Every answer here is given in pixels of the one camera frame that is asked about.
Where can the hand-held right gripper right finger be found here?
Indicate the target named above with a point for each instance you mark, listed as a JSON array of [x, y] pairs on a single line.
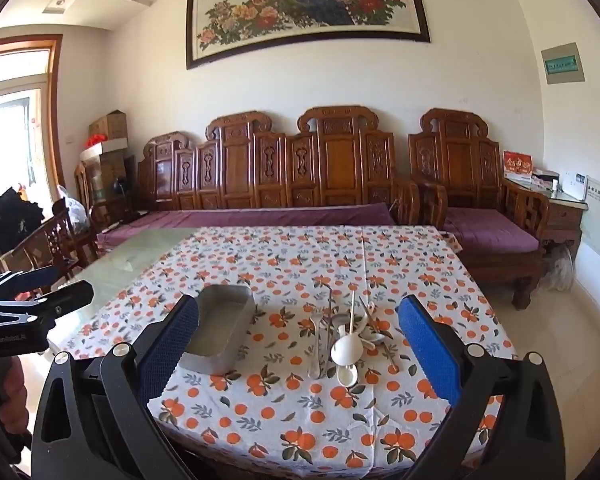
[[427, 345]]

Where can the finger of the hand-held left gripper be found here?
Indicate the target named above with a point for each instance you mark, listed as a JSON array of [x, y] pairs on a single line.
[[65, 300], [35, 279]]

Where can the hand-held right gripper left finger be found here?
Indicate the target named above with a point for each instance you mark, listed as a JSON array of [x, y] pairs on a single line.
[[172, 345]]

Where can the brown chopstick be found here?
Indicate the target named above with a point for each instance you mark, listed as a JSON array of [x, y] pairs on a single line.
[[388, 356]]

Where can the rectangular metal tray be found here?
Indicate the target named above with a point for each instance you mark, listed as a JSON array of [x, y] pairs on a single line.
[[220, 355]]

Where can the white plastic knife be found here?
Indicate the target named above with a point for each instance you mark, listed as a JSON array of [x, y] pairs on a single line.
[[347, 350]]

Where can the person's left hand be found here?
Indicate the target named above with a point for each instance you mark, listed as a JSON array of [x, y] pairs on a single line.
[[16, 377]]

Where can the wooden dining chair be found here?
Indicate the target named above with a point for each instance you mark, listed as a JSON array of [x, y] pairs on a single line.
[[55, 240]]

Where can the metal spoon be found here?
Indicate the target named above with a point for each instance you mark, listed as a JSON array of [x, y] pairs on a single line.
[[375, 338]]

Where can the black bag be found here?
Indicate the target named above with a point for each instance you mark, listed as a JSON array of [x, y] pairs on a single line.
[[10, 220]]

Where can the white plastic bag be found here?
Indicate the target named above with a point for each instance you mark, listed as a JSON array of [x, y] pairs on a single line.
[[75, 210]]

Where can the light wooden chopstick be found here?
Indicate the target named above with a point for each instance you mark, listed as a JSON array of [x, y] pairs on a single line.
[[352, 310]]

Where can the silver metal utensil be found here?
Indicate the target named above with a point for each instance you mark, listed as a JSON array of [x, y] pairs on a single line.
[[314, 350]]

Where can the orange fruit print tablecloth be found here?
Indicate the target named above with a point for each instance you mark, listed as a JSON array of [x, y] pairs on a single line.
[[280, 410]]

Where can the purple armchair cushion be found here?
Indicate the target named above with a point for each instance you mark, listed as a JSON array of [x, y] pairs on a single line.
[[490, 232]]

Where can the stack of cardboard boxes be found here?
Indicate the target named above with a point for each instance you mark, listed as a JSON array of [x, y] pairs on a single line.
[[107, 170]]

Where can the purple sofa cushion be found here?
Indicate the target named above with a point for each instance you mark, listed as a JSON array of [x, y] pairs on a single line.
[[230, 217]]

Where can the clear plastic bag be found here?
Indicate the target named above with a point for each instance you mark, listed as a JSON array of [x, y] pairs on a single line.
[[557, 270]]

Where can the brown cardboard box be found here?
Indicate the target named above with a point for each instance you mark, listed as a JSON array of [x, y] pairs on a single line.
[[109, 125]]

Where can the wooden side table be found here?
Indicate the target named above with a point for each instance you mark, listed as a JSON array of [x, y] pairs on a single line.
[[565, 220]]

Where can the carved wooden armchair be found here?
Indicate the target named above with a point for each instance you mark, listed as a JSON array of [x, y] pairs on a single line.
[[455, 155]]

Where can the red desk calendar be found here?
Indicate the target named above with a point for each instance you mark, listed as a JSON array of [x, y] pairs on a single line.
[[517, 165]]

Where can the grey box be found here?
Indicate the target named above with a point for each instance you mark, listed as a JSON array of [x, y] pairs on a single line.
[[545, 180]]

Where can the white box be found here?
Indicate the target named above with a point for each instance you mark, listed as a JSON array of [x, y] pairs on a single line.
[[575, 185]]

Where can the framed peacock painting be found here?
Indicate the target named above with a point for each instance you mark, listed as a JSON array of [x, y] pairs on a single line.
[[305, 5]]

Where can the wooden door frame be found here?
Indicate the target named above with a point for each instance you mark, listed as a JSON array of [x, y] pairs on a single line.
[[55, 110]]

